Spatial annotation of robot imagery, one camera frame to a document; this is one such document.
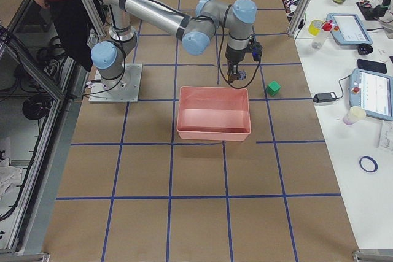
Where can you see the black smartphone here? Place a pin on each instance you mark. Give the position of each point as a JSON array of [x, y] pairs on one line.
[[373, 66]]

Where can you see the green foam cube near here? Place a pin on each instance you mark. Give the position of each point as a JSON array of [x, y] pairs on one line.
[[273, 88]]

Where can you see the paper cup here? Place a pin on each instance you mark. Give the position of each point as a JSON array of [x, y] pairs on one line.
[[354, 114]]

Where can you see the pink plastic bin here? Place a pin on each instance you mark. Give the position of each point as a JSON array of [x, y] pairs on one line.
[[213, 113]]

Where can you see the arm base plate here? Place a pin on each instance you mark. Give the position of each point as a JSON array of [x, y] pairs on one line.
[[127, 90]]

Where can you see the yellow push button switch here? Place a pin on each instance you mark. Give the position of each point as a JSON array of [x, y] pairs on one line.
[[242, 75]]

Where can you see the teach pendant near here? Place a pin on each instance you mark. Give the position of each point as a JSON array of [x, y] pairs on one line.
[[371, 91]]

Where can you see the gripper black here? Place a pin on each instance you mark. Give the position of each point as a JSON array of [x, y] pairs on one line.
[[234, 56]]

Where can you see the black power adapter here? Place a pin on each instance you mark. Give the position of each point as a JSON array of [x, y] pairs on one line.
[[324, 97]]

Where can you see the teach pendant far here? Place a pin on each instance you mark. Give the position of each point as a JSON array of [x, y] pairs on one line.
[[350, 29]]

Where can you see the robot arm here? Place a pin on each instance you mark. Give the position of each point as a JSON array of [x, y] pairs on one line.
[[196, 32]]

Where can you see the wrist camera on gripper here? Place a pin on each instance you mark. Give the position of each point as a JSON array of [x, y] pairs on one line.
[[256, 49]]

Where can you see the teach pendant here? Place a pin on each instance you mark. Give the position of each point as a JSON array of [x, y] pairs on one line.
[[350, 29], [371, 91]]

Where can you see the aluminium frame post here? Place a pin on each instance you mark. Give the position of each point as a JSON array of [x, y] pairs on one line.
[[304, 1]]

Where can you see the yellow tape roll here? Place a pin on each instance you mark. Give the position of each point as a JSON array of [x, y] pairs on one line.
[[315, 27]]

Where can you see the red cap squeeze bottle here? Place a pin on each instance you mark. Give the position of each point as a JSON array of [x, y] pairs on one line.
[[325, 30]]

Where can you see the person in red shirt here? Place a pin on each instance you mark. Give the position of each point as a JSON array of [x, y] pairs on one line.
[[72, 24]]

